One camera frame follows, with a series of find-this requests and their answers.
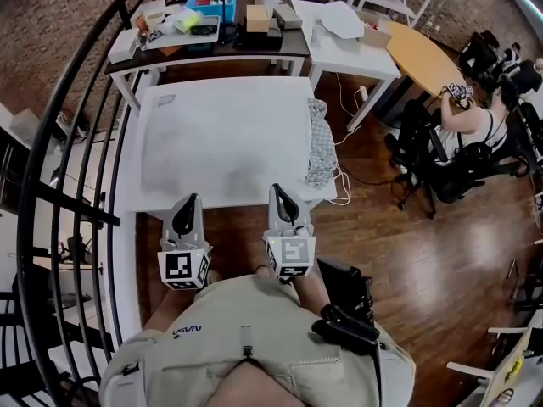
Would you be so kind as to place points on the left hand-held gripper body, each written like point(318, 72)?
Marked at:
point(182, 267)

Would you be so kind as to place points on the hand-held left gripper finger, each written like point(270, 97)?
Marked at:
point(200, 223)
point(169, 223)

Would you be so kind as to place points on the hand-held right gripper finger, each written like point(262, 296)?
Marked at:
point(272, 210)
point(303, 216)

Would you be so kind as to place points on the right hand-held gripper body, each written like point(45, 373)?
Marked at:
point(290, 254)

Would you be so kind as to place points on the grey checked pillowcase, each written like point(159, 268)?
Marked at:
point(320, 151)

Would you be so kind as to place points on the white pillow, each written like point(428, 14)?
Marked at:
point(225, 142)

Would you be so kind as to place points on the person's left forearm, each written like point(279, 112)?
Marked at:
point(174, 308)

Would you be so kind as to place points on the person's left shoe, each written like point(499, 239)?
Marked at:
point(213, 277)

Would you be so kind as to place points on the person's shoe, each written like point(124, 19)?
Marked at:
point(262, 271)
point(213, 277)

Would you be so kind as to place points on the person's right shoe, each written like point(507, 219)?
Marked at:
point(262, 271)

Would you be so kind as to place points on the black clip-mounted screen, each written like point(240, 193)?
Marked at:
point(343, 282)

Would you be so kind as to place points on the beige zip vest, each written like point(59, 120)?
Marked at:
point(254, 312)

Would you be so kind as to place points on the black metal railing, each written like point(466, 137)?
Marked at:
point(85, 207)

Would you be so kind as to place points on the white work table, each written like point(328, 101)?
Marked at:
point(233, 86)

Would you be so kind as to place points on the black office chair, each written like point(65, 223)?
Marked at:
point(466, 176)
point(411, 142)
point(481, 53)

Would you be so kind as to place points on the white power adapter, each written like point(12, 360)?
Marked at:
point(362, 93)

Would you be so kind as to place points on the person's bare chest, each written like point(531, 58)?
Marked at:
point(259, 388)

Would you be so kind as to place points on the white side table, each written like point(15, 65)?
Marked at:
point(352, 55)

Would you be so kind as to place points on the dark-topped white-framed table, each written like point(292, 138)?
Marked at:
point(297, 42)

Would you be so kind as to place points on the black flat box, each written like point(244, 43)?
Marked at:
point(259, 40)

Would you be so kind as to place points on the pale cube box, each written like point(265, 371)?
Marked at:
point(25, 127)

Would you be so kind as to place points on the white plastic tray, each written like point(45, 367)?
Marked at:
point(169, 42)

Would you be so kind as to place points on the white paper cup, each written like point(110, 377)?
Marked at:
point(318, 34)

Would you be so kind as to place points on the flat white box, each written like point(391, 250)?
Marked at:
point(123, 47)

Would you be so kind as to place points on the small closed cardboard box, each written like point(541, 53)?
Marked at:
point(258, 18)

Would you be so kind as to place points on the grey rectangular box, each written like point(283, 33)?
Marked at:
point(287, 17)

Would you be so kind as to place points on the black pouch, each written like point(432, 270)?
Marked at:
point(203, 29)

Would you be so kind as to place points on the open cardboard box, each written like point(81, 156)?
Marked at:
point(375, 36)

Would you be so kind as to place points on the round wooden table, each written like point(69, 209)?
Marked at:
point(424, 57)

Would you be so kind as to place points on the white paper sheet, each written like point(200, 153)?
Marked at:
point(341, 19)

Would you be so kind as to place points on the neon yellow cloth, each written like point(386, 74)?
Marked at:
point(186, 20)

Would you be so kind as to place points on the blue plastic bin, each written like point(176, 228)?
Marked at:
point(212, 7)

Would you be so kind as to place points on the white shelf unit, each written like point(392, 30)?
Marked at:
point(396, 10)

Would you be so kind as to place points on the light wooden panel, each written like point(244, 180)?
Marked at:
point(515, 346)

